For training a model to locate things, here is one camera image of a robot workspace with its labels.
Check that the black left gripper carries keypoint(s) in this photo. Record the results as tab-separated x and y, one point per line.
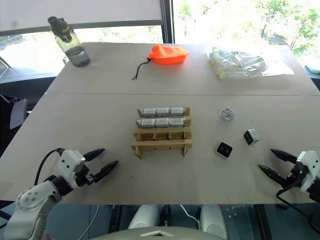
83	176

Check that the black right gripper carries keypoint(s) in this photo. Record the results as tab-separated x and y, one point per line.
296	177

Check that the black table leg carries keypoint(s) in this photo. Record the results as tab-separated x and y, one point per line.
263	222

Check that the wooden slotted rack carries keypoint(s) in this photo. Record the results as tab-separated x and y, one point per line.
160	144

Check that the white rounded shell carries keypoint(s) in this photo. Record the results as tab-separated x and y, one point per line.
145	216
213	220

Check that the grey rounded robot torso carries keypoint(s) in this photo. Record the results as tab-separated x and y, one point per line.
160	233

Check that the green object at window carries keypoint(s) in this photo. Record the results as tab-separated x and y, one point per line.
313	68

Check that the clear plastic bag of items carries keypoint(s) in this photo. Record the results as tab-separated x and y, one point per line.
237	63

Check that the clear bottle with black cap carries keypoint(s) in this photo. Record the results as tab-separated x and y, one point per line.
72	50

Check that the white roller blind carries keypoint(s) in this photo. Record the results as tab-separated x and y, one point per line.
80	11

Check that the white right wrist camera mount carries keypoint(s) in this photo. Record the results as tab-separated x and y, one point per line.
308	167

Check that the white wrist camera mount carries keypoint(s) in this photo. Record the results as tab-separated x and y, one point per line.
68	162
308	167

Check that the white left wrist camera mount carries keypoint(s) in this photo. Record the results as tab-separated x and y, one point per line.
68	162

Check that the dark window frame post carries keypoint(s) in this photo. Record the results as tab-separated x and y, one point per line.
168	22

